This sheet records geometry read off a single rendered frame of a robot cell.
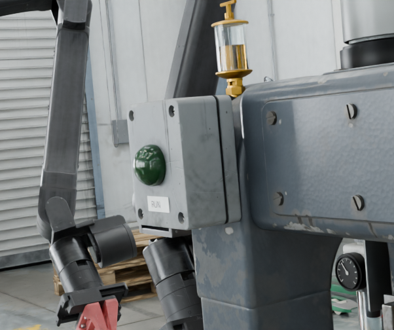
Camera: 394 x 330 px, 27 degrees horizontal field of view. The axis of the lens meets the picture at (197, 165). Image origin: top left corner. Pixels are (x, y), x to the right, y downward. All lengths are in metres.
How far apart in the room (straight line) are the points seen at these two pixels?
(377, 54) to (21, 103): 7.95
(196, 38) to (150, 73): 8.24
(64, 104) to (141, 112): 0.78
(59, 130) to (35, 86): 7.23
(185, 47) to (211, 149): 0.47
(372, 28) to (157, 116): 0.18
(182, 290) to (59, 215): 0.34
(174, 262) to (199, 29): 0.29
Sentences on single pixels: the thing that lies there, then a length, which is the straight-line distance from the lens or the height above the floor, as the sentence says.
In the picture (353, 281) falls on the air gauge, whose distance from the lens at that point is 0.80.
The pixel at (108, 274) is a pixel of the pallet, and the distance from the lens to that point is 6.19.
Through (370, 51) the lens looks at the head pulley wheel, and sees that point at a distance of 0.64.
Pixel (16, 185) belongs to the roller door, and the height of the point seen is 0.83.
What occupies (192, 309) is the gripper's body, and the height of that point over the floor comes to 1.09.
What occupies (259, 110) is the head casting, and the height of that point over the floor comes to 1.32.
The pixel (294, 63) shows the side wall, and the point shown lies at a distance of 8.64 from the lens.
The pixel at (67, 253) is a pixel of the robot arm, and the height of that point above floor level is 1.13.
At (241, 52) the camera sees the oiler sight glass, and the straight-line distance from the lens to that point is 0.63.
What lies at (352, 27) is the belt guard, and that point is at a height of 1.37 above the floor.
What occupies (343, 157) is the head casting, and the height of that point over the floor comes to 1.28.
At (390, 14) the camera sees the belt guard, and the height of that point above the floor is 1.38.
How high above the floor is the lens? 1.31
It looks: 3 degrees down
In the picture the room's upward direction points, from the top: 5 degrees counter-clockwise
